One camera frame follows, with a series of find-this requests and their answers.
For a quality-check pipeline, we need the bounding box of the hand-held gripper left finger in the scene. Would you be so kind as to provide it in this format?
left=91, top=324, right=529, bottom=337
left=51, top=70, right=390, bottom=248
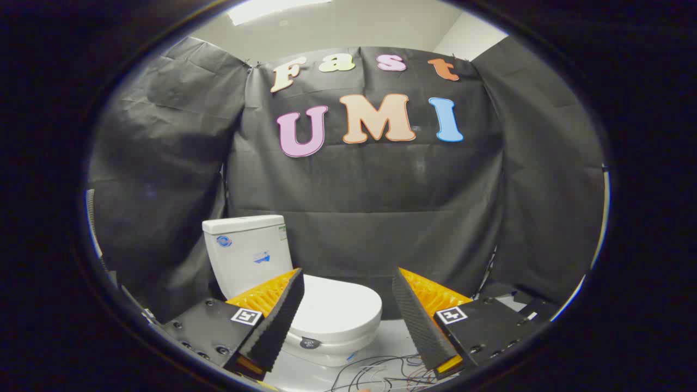
left=161, top=267, right=305, bottom=382

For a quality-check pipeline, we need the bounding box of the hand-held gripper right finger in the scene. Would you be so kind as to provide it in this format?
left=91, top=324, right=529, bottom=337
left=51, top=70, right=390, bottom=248
left=391, top=267, right=537, bottom=381

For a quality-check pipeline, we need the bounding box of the white toilet lid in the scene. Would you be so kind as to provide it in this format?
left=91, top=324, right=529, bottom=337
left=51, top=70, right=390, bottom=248
left=290, top=274, right=383, bottom=336

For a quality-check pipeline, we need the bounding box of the white ceramic toilet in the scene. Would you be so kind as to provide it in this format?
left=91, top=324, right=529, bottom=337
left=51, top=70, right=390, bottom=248
left=202, top=215, right=383, bottom=368

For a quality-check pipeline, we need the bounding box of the black backdrop cloth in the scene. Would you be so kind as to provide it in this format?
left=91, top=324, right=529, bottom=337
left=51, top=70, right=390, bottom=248
left=87, top=35, right=607, bottom=323

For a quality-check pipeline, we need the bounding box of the tangle of thin cables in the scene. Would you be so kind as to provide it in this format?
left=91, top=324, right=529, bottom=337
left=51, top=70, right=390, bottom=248
left=325, top=354, right=443, bottom=392

